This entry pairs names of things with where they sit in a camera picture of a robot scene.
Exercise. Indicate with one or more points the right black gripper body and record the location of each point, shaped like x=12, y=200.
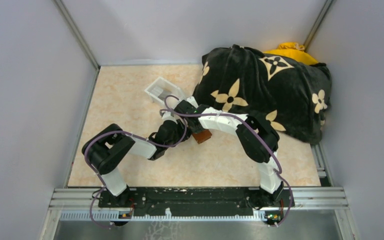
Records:
x=196, y=130

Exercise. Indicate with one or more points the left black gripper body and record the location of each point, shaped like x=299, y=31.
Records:
x=178, y=134

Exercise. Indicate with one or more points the brown leather card holder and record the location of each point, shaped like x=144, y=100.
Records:
x=202, y=136

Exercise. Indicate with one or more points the white translucent plastic card box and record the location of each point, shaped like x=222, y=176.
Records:
x=159, y=89

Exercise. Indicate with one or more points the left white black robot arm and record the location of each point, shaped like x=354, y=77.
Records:
x=104, y=152

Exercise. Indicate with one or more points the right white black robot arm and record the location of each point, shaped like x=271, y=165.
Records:
x=257, y=137

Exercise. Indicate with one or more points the black floral plush blanket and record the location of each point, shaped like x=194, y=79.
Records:
x=291, y=95

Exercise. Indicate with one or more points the yellow cloth bundle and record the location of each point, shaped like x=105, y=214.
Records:
x=294, y=51

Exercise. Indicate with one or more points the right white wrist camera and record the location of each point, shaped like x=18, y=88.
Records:
x=192, y=101

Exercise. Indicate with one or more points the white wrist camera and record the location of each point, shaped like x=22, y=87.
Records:
x=168, y=116
x=192, y=101

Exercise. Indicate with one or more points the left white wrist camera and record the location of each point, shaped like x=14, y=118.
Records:
x=168, y=116

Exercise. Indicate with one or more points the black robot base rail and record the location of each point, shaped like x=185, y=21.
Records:
x=197, y=201

